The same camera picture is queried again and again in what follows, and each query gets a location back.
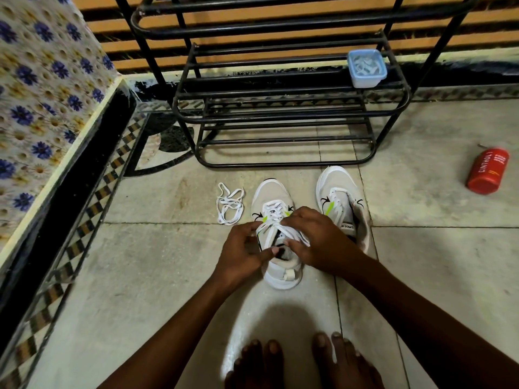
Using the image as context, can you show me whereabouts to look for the person's right hand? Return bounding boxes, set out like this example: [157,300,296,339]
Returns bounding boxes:
[281,206,364,277]

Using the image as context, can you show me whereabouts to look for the person's left hand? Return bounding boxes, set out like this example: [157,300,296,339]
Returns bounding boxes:
[210,221,281,290]

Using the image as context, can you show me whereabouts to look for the white threaded shoelace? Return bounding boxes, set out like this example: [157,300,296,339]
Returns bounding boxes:
[255,200,311,256]

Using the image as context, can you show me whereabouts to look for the person's right forearm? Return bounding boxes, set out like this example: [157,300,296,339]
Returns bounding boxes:
[337,252,519,389]

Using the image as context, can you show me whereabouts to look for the person's left forearm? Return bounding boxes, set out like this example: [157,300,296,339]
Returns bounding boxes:
[97,275,253,389]

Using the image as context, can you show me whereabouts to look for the white sneaker with green accent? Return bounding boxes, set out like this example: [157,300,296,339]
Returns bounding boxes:
[315,165,372,254]
[251,178,311,290]

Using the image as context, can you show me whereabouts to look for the white loose shoelace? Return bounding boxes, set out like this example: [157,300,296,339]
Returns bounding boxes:
[216,182,245,226]

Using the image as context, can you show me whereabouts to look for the person's left foot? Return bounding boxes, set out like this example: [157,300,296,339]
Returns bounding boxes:
[225,339,285,389]

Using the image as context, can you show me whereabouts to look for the person's foot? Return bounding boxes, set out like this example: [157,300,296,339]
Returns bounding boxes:
[225,339,285,389]
[311,331,384,389]

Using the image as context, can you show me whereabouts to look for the person's right foot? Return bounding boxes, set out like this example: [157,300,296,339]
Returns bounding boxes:
[311,331,384,389]

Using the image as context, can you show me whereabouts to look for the black metal shoe rack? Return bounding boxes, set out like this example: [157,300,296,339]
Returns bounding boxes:
[113,0,482,170]

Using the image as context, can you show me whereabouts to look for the light blue plastic container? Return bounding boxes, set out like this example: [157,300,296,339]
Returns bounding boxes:
[347,49,388,89]

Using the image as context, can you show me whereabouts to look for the red cylindrical bottle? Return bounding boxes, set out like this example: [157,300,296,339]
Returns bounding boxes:
[466,147,511,196]

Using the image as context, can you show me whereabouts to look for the floral patterned cover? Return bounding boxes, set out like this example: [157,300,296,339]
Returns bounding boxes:
[0,0,122,252]

